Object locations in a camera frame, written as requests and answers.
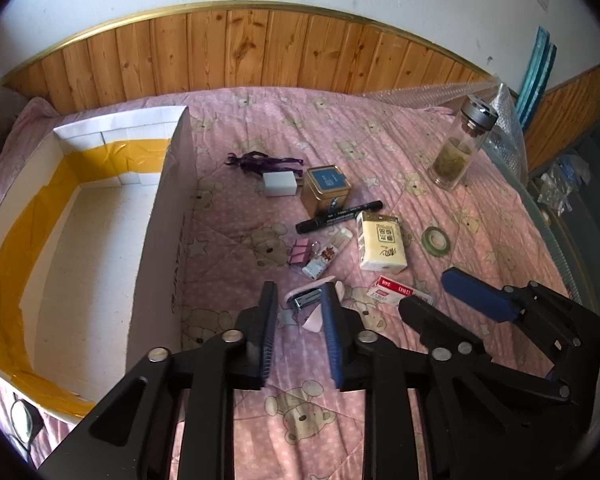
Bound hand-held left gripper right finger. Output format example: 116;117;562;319
321;281;561;480

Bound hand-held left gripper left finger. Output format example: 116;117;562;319
37;280;280;480

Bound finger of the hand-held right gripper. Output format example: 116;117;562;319
441;266;600;362
398;295;575;405

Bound red white staples box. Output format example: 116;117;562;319
367;275;435;308

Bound pink stapler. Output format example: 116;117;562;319
285;276;333;333

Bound green tape roll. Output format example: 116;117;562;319
422;226;452;255

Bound cream tissue pack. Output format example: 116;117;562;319
355;210;410;272

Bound black marker pen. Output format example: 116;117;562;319
295;200;385;234

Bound gold tin blue lid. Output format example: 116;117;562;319
300;165;353;217

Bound white cardboard box yellow tape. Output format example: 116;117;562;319
0;105;199;418

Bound small patterned packet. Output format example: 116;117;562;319
301;226;354;281

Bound pink bear print blanket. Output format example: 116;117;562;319
0;87;576;480

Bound glass tea bottle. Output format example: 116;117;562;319
432;94;497;191

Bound clear plastic bags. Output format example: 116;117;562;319
536;154;592;206

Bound clear bubble wrap roll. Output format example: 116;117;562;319
360;75;531;181

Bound white charger plug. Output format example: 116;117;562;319
262;172;301;197

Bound teal blue sticks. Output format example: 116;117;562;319
515;25;558;133

